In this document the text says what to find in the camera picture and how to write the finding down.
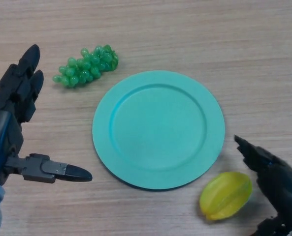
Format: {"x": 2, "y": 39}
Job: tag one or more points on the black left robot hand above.
{"x": 3, "y": 137}

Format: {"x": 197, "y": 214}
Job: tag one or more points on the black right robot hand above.
{"x": 278, "y": 186}

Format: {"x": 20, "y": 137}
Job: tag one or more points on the yellow starfruit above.
{"x": 224, "y": 196}

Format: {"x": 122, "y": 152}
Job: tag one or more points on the teal round plate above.
{"x": 158, "y": 130}

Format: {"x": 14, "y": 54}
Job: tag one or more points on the green grape bunch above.
{"x": 87, "y": 66}

